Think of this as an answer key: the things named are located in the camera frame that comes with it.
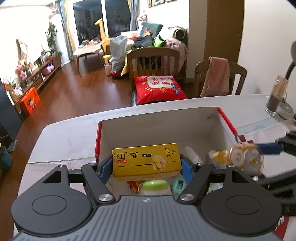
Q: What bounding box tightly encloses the teal pencil sharpener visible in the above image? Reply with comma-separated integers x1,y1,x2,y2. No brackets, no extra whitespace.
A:
171,177,187,196

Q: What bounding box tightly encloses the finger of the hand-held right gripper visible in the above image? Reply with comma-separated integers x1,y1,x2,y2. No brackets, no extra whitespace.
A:
255,131,296,155
251,170,296,195

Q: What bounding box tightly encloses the wooden TV cabinet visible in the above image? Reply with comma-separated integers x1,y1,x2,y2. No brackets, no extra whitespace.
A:
7,55,62,121

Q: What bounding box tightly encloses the grey-blue curtain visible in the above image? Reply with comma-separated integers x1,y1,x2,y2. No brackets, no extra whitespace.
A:
59,0,75,54
127,0,139,32

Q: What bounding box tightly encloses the clear yellow correction tape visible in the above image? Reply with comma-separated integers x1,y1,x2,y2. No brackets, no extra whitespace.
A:
211,144,264,174

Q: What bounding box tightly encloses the grey desk lamp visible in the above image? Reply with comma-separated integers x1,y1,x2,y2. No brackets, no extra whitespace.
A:
276,40,296,120

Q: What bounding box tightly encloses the wooden chair with solid back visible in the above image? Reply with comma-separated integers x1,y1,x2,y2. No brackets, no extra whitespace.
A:
194,60,247,98

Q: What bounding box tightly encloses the pink flower bouquet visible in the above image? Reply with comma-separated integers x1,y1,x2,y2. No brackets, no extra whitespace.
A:
16,64,28,80

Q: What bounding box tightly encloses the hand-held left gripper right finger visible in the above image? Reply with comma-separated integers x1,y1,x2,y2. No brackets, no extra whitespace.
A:
177,156,263,205

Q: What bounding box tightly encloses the orange crab keychain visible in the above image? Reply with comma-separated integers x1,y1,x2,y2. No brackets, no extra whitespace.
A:
128,181,140,193

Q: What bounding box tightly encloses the orange cardboard box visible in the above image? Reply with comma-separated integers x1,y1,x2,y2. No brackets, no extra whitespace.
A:
20,87,41,116

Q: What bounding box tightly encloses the yellow carton box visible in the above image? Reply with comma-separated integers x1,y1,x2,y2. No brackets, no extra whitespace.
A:
112,143,182,182

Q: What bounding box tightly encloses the teal bin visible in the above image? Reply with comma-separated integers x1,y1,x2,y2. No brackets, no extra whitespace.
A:
0,141,13,173

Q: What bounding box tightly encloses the dark clothes pile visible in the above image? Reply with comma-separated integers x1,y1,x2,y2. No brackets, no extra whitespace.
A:
132,35,154,49

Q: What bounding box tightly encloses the pinkish clothes pile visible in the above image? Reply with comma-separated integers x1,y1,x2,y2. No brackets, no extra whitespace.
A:
165,38,188,70

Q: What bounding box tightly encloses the grey plastic bag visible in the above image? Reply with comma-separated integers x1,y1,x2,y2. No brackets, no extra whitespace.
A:
109,35,128,73

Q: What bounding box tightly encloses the pink watering can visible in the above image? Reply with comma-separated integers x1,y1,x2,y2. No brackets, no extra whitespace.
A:
42,61,55,76

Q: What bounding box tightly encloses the wooden slatted chair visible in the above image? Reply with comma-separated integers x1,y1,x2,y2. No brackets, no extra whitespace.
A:
127,47,180,92

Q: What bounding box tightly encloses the yellow giraffe toy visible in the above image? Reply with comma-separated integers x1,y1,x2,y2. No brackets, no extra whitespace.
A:
95,18,111,56

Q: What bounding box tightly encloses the red printed cushion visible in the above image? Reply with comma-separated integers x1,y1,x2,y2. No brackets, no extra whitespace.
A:
134,75,188,105

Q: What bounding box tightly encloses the glass toothpick jar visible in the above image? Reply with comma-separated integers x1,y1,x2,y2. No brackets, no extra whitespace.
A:
265,75,289,116

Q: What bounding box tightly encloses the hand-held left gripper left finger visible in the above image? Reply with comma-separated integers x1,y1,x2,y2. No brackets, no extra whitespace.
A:
42,154,116,205

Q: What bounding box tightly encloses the green potted plant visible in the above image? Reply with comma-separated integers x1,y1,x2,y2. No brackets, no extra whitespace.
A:
47,22,63,57

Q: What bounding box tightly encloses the white patterned cloth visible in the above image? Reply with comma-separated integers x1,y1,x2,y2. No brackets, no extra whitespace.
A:
16,32,50,67

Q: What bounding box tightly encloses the black screen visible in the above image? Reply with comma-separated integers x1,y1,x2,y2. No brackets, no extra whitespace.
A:
0,77,22,139

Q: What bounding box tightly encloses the wooden coffee table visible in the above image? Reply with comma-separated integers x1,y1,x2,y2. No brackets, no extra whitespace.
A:
73,41,104,75

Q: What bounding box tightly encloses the pink towel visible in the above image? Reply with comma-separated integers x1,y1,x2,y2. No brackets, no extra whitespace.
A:
199,56,230,98

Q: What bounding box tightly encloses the white standing air conditioner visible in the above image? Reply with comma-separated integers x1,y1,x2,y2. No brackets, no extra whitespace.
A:
50,14,70,64

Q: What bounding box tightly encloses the red cardboard box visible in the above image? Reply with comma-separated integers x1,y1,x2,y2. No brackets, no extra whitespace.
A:
95,107,238,197

